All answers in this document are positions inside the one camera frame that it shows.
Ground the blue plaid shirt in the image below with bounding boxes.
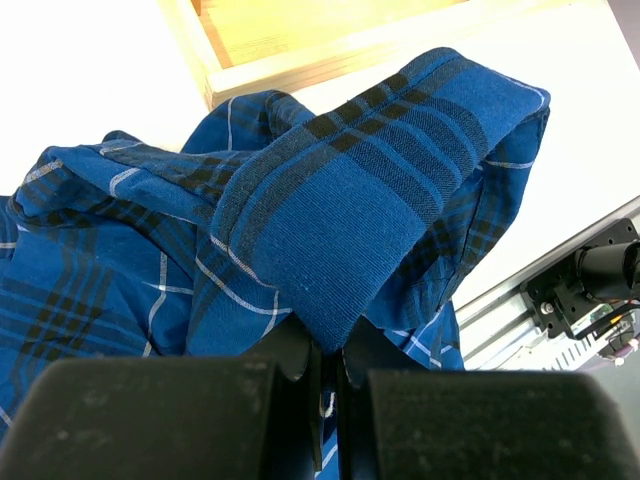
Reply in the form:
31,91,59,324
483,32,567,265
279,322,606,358
0,46,552,471

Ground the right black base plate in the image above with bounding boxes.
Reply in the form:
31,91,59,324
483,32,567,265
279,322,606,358
520,218,639,340

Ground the wooden clothes rack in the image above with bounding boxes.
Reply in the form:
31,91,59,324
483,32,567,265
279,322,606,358
157,0,521,111

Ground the aluminium mounting rail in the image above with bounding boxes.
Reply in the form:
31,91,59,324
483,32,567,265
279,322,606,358
456,199,639,370

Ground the slotted grey cable duct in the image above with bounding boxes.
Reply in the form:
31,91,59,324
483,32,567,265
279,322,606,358
533,343,603,372

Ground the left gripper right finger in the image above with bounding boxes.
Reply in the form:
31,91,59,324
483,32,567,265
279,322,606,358
337,319,638,480

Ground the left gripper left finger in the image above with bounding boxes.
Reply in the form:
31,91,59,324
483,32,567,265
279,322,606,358
1,319,322,479

